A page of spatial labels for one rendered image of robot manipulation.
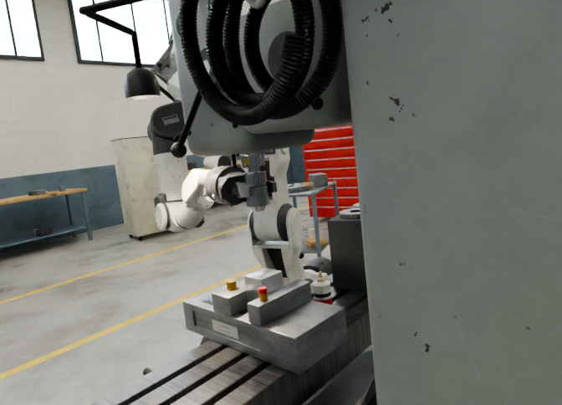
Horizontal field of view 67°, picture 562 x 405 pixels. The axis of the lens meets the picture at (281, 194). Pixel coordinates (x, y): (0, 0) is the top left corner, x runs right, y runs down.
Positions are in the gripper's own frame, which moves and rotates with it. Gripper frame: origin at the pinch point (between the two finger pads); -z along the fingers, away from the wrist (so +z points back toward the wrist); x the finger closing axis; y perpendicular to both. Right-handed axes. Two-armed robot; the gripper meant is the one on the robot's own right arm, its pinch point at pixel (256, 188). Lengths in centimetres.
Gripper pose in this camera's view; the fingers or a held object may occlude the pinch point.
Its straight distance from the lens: 85.7
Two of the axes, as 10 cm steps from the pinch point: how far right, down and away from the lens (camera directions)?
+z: -5.1, -0.7, 8.5
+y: 1.0, 9.8, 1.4
